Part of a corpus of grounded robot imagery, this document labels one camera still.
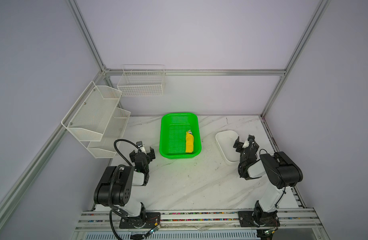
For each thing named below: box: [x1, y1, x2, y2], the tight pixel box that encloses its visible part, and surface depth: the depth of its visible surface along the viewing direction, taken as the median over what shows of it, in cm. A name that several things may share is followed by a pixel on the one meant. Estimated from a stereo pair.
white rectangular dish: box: [215, 130, 241, 165], surface depth 102 cm
